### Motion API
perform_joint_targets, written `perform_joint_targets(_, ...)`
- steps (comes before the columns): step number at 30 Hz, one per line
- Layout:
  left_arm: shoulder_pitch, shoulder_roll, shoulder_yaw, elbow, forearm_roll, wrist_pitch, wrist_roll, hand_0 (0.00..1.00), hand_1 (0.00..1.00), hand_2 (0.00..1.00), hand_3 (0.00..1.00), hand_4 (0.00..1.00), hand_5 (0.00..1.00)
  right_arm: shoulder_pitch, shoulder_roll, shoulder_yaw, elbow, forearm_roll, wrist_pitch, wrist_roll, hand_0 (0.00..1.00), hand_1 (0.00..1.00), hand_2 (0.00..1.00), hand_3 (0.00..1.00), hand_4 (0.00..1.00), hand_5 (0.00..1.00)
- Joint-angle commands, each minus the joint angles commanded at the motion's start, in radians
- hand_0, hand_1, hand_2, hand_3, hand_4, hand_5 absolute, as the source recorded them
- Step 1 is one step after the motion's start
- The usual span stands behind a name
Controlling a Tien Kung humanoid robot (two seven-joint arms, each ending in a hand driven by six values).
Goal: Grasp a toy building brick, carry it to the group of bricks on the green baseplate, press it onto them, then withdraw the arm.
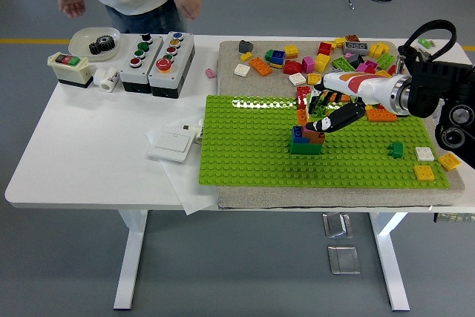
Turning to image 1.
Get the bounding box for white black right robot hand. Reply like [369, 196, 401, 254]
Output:
[304, 71, 400, 134]

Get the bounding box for person's left hand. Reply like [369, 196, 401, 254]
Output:
[174, 0, 203, 20]

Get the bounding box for lime green long brick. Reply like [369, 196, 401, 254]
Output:
[305, 94, 330, 123]
[331, 56, 356, 75]

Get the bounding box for green studded baseplate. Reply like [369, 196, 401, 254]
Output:
[198, 94, 451, 189]

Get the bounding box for lime green square brick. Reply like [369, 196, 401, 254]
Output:
[376, 51, 396, 69]

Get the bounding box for yellow brick cluster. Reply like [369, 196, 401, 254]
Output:
[367, 41, 390, 59]

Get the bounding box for grey long brick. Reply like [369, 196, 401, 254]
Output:
[341, 41, 370, 55]

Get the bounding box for red long brick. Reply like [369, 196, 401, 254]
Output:
[295, 85, 312, 108]

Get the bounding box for small dark green brick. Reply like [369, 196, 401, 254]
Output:
[387, 141, 405, 158]

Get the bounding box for dark green wide brick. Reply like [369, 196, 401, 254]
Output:
[288, 137, 322, 154]

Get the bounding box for blue green yellow brick stack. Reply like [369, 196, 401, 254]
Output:
[263, 48, 286, 70]

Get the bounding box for white plastic bowl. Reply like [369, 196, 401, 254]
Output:
[68, 26, 122, 62]

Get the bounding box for black metal gears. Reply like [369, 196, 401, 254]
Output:
[88, 34, 116, 56]

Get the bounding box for four-button emergency stop box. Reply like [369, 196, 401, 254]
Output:
[147, 30, 196, 99]

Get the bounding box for three-button control box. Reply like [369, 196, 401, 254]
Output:
[119, 33, 164, 94]

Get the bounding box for white pipe tee fitting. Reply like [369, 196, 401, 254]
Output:
[92, 67, 120, 93]

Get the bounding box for white plug adapter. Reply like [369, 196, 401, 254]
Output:
[180, 118, 205, 144]

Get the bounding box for metal floor plate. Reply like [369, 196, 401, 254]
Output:
[321, 212, 353, 239]
[327, 244, 361, 275]

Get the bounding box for grey-brown mat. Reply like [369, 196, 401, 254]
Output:
[216, 39, 465, 209]

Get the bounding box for under-table tray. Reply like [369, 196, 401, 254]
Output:
[432, 212, 475, 223]

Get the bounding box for white table leg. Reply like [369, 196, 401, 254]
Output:
[369, 212, 411, 313]
[113, 209, 149, 310]

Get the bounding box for white paper sheet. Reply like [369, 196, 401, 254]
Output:
[145, 120, 218, 216]

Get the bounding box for red green button switch box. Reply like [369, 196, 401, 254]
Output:
[47, 51, 94, 90]

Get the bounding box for white wall switch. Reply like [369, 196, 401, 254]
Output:
[148, 129, 196, 164]

